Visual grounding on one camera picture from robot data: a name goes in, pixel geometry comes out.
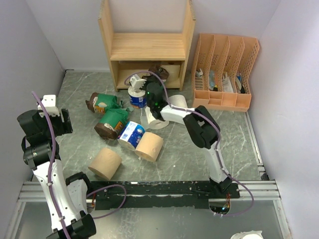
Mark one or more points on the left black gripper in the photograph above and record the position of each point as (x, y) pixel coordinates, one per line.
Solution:
(67, 122)

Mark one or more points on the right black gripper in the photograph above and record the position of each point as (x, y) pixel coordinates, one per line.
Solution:
(152, 78)

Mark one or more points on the blue roll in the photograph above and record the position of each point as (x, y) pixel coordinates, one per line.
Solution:
(137, 98)
(131, 135)

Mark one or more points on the green brown roll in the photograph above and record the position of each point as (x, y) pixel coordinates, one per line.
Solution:
(160, 71)
(112, 123)
(100, 103)

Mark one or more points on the beige toilet roll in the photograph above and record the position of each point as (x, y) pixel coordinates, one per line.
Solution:
(173, 68)

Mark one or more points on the tan toilet roll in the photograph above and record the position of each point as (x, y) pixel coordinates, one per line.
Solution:
(105, 164)
(149, 146)

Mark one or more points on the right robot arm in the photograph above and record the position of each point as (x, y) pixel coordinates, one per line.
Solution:
(201, 127)

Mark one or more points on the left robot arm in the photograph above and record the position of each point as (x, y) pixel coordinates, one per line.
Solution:
(65, 197)

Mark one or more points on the wooden two-tier shelf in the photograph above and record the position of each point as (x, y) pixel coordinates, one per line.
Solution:
(130, 53)

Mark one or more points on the white toilet roll right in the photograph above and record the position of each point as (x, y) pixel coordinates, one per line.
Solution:
(178, 101)

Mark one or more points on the white toilet roll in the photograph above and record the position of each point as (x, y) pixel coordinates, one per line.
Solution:
(153, 123)
(178, 101)

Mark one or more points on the blue wrapped roll lying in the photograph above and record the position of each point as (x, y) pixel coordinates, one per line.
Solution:
(131, 135)

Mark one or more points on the tan toilet roll front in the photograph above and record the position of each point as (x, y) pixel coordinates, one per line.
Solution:
(105, 164)

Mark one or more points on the orange plastic file organizer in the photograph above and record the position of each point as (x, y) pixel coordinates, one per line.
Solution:
(221, 69)

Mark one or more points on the white roll bottom edge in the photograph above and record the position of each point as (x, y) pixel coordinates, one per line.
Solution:
(248, 235)

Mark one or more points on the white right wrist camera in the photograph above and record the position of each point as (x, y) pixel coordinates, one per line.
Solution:
(137, 83)

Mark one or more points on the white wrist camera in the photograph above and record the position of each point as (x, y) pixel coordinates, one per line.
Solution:
(137, 83)
(50, 104)

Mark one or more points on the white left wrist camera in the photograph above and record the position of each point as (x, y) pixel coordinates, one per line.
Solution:
(50, 104)

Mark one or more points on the black mounting base plate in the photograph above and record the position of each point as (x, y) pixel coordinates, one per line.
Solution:
(111, 196)

